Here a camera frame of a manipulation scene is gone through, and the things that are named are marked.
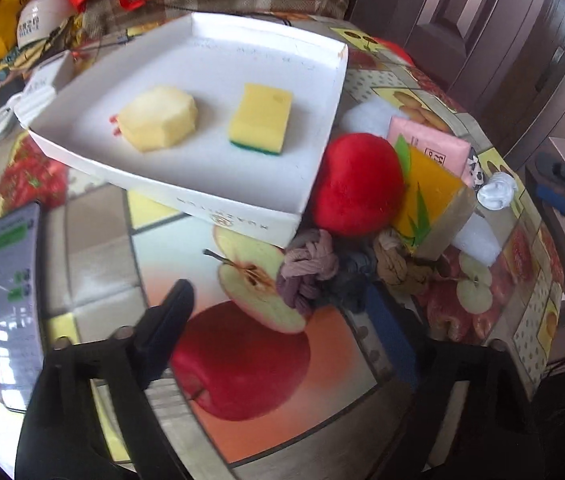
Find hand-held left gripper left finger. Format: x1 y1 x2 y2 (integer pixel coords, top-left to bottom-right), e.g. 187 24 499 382
15 279 196 480

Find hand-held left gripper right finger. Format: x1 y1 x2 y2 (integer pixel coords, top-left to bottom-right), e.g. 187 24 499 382
365 282 545 480

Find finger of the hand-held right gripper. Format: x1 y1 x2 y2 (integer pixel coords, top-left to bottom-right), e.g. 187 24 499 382
535 152 565 217

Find tan braided hair tie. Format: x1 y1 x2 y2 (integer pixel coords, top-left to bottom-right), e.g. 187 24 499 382
372 230 443 296

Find white foam piece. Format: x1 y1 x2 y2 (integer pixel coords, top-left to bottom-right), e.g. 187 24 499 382
449 215 505 266
339 105 398 137

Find black white scrunchie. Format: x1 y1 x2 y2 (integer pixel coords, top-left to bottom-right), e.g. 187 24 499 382
465 152 485 188

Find pink purple braided hair tie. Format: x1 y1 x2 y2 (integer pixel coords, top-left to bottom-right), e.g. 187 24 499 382
276 229 339 317

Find pink tissue pack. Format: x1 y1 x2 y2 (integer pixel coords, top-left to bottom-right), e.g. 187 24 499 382
387 116 472 178

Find red plush apple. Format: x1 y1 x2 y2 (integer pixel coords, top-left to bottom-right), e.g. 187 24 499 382
311 132 413 238

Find white cardboard box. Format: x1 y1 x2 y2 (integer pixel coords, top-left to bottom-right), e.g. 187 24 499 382
25 10 349 250

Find smartphone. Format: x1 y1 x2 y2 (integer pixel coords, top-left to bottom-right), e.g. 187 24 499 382
0 202 46 411

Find brown door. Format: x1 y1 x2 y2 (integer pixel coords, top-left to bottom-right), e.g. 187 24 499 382
349 0 565 161

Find pale yellow foam block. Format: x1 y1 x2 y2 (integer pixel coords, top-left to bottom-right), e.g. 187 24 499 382
118 85 199 153

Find red printed bag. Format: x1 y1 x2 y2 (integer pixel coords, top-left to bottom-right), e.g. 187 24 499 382
372 37 415 66

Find yellow green sponge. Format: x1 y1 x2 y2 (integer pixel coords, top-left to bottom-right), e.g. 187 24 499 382
228 83 294 157

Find white power bank with display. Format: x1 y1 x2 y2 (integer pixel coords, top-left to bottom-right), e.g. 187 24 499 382
15 50 80 128

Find black charger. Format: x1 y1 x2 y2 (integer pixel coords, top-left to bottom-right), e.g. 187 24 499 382
0 87 24 111

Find white helmet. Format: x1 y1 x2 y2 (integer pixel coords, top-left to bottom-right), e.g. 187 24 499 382
15 0 76 50

